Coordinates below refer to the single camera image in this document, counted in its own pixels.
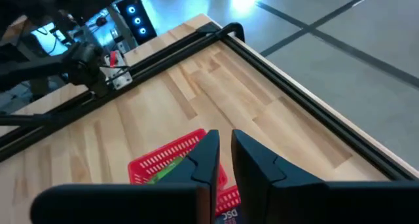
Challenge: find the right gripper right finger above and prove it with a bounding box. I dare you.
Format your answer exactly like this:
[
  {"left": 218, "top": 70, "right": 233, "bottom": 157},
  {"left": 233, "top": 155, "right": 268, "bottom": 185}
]
[{"left": 230, "top": 129, "right": 419, "bottom": 224}]

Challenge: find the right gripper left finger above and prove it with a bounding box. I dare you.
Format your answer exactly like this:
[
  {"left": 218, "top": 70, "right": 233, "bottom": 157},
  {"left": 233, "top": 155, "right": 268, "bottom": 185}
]
[{"left": 29, "top": 129, "right": 221, "bottom": 224}]

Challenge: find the dark navy toiletry tube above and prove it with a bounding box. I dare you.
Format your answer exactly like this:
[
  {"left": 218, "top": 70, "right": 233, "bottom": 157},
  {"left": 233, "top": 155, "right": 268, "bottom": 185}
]
[{"left": 214, "top": 207, "right": 243, "bottom": 224}]

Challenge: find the green plastic bottle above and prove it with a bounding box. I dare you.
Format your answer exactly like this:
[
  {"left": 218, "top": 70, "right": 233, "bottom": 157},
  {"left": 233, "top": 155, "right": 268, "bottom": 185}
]
[{"left": 147, "top": 157, "right": 184, "bottom": 185}]

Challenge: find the red plastic basket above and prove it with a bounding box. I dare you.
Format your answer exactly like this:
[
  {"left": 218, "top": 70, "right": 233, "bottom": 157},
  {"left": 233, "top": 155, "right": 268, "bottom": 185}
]
[{"left": 127, "top": 128, "right": 242, "bottom": 218}]

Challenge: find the computer tower with blue fans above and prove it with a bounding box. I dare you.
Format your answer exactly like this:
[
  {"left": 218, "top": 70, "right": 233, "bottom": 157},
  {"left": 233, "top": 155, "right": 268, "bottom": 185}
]
[{"left": 116, "top": 0, "right": 158, "bottom": 47}]

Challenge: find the black aluminium frame rail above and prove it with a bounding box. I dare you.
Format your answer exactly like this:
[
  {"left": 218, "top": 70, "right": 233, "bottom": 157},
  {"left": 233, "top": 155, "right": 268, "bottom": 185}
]
[
  {"left": 222, "top": 30, "right": 419, "bottom": 182},
  {"left": 0, "top": 22, "right": 236, "bottom": 162}
]

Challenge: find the black frame corner bracket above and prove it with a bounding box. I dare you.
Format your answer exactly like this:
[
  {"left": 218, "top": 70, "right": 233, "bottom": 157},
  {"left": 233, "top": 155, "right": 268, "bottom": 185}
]
[{"left": 196, "top": 22, "right": 246, "bottom": 43}]

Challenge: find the black frame post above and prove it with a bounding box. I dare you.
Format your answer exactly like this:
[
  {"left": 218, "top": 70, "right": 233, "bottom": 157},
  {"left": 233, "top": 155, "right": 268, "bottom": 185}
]
[{"left": 0, "top": 114, "right": 66, "bottom": 126}]

